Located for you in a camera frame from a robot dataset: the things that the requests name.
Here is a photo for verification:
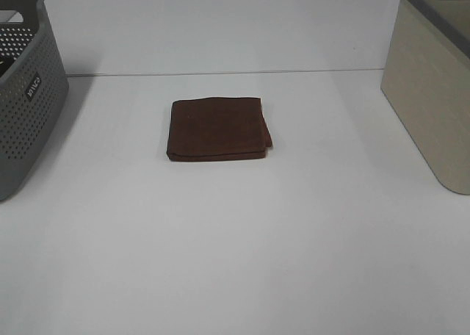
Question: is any beige plastic storage bin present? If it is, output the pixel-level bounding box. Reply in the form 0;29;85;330
380;0;469;195

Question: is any grey perforated plastic basket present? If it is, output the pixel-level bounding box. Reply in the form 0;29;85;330
1;0;69;201

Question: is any brown towel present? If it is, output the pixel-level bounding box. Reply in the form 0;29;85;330
167;97;272;162

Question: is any black label on basket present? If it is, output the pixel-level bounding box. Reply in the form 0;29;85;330
25;73;42;101

